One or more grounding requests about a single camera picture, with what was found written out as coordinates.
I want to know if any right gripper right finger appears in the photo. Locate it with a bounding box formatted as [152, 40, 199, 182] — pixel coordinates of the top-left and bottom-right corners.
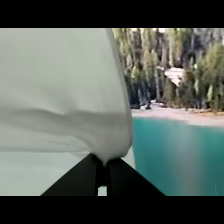
[105, 157, 166, 197]

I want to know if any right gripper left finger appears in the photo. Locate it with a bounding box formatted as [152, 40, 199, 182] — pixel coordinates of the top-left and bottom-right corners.
[40, 153, 105, 197]

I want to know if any white garment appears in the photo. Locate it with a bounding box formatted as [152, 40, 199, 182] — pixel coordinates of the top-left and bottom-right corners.
[0, 28, 137, 197]

